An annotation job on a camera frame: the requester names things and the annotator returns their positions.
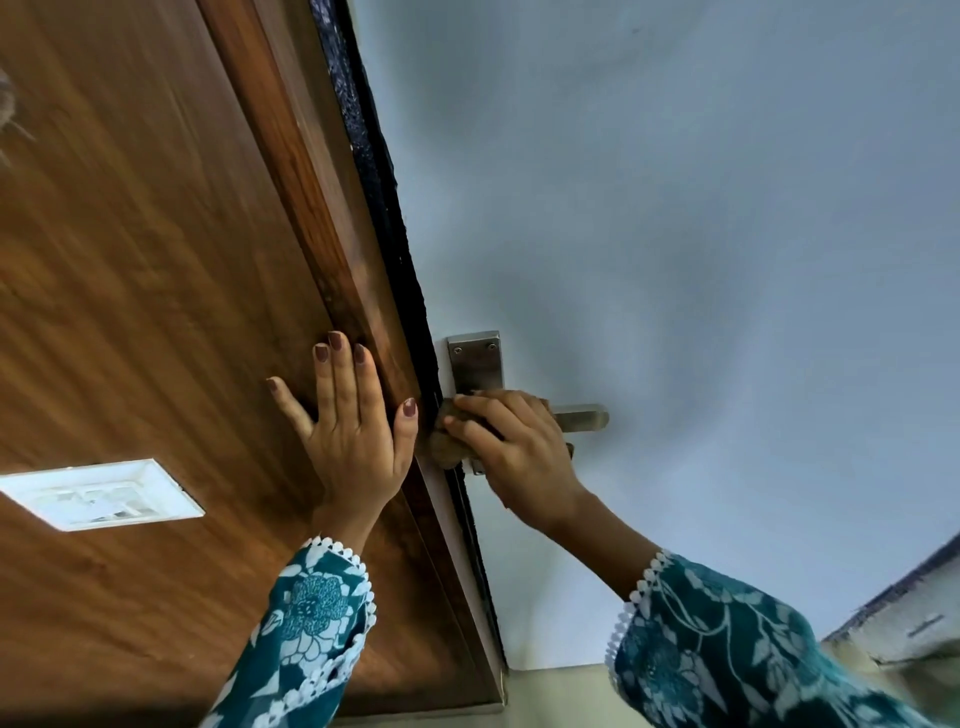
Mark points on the person's left hand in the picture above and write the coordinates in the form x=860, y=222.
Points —
x=352, y=450

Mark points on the person's left little finger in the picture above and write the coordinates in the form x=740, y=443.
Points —
x=291, y=405

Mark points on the person's right fingers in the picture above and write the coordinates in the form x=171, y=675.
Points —
x=487, y=420

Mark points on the person's right hand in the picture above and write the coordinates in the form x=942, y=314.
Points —
x=529, y=465

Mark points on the pale blue door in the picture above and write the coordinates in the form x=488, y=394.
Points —
x=675, y=225

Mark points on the brown wooden door frame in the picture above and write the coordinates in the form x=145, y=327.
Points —
x=330, y=247

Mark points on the person's left forearm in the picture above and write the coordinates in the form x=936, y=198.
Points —
x=307, y=637

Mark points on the brown cleaning cloth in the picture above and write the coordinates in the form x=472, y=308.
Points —
x=448, y=450

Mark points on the brown wooden wall panel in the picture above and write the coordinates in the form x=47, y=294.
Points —
x=135, y=262

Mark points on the white ledge with dark edge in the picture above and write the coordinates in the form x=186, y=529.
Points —
x=911, y=615

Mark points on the white switch plate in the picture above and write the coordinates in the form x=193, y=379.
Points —
x=101, y=496

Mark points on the person's right forearm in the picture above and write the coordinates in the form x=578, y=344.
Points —
x=712, y=645

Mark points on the black door edge strip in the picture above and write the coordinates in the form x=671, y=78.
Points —
x=375, y=165

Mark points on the person's left middle finger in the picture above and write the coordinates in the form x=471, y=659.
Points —
x=342, y=375

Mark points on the person's left thumb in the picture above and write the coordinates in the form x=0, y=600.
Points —
x=406, y=435

